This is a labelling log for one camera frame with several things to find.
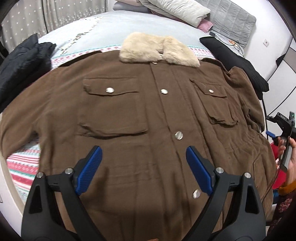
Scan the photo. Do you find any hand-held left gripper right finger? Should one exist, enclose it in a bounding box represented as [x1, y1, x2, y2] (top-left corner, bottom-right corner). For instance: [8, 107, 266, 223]
[186, 146, 267, 241]

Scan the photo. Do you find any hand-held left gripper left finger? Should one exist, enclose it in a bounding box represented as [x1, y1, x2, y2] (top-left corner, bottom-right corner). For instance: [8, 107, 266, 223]
[22, 146, 103, 241]

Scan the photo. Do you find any brown jacket with fur collar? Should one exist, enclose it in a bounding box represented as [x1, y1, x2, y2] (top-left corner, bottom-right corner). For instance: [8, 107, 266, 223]
[0, 32, 278, 241]

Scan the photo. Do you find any person's right forearm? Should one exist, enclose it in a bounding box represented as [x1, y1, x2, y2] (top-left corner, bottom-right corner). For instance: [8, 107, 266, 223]
[277, 179, 296, 197]

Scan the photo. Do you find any person's right hand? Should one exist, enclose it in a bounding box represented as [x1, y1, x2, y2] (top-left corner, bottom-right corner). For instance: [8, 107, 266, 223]
[276, 136, 296, 172]

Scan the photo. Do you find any grey white wardrobe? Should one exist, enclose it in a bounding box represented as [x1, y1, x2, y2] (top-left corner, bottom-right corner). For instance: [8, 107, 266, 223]
[266, 46, 296, 112]

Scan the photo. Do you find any red green patterned blanket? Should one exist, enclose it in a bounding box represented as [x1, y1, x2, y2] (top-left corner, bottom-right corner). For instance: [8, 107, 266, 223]
[6, 44, 216, 203]

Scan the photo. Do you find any person's floral patterned clothing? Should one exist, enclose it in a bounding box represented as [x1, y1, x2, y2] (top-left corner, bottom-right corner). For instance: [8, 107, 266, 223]
[266, 191, 296, 238]

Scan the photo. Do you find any black knit garment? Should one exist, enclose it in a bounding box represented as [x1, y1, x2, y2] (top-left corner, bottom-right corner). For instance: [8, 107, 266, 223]
[199, 36, 270, 98]

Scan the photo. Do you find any grey quilted headboard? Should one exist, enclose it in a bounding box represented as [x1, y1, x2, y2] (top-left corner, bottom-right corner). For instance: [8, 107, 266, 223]
[193, 0, 257, 56]

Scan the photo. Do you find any black puffer jacket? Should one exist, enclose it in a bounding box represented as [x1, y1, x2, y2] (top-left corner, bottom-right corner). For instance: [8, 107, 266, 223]
[0, 33, 56, 113]

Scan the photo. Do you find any pink cloth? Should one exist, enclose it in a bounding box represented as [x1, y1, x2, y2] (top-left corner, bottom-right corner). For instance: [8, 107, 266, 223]
[197, 19, 213, 32]

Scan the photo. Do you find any pale grey bedsheet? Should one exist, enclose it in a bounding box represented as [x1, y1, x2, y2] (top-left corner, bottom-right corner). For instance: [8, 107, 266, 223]
[38, 11, 208, 57]

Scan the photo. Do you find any white pillow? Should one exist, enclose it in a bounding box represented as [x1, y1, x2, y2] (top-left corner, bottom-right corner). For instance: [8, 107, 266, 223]
[139, 0, 211, 28]

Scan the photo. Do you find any grey patterned curtain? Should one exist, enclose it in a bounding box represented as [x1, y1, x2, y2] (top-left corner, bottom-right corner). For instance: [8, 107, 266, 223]
[1, 0, 114, 47]

